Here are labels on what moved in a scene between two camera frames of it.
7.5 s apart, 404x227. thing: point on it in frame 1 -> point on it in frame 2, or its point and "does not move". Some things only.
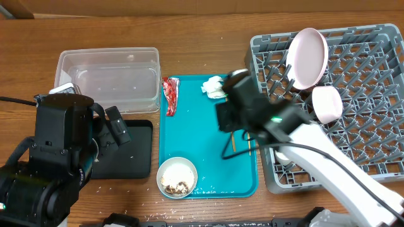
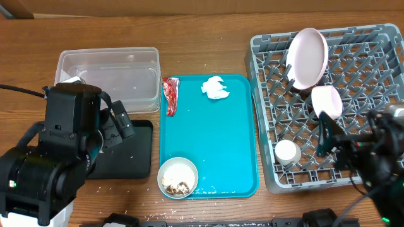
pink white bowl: (327, 103) does not move
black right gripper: (225, 122) -> (350, 142)
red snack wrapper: (170, 87) does not move
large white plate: (307, 58) does not move
